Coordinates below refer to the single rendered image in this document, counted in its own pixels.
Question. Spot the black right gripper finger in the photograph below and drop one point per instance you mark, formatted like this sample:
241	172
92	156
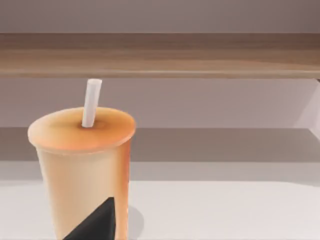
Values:
100	222

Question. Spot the orange cup with white straw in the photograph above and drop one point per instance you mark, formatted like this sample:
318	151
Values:
82	162

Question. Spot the wooden shelf board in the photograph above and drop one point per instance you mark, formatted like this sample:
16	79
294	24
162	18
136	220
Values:
160	56

